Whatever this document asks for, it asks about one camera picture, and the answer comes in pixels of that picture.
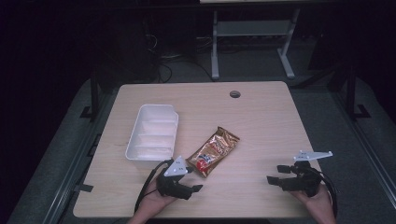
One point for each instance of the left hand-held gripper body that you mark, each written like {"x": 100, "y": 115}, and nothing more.
{"x": 174, "y": 183}

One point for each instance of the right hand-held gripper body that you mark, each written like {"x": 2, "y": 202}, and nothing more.
{"x": 303, "y": 180}

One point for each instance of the golden brown snack packet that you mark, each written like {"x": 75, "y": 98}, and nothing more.
{"x": 213, "y": 151}

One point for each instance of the person's right hand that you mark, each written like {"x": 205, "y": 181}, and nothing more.
{"x": 316, "y": 200}

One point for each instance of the person's left hand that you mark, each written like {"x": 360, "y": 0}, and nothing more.
{"x": 155, "y": 200}

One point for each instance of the white plastic bin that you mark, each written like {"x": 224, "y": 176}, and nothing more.
{"x": 154, "y": 133}

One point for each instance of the black metal stand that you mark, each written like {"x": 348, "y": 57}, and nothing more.
{"x": 94, "y": 93}
{"x": 351, "y": 93}

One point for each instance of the white metal desk frame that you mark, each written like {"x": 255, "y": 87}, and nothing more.
{"x": 249, "y": 28}

